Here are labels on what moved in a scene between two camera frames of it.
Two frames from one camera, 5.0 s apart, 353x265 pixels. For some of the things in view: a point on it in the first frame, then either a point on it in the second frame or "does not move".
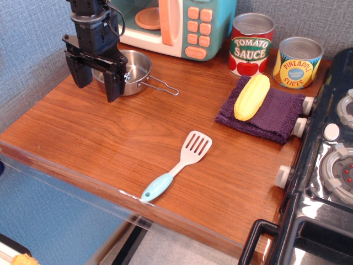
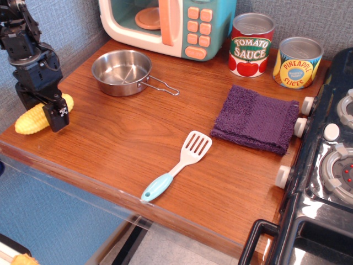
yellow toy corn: [251, 96] to [35, 120]
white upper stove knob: [307, 105] does not move
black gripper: [96, 45] to [38, 84]
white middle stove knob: [299, 126] does not move
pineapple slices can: [297, 62] does not move
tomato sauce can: [251, 37] does not move
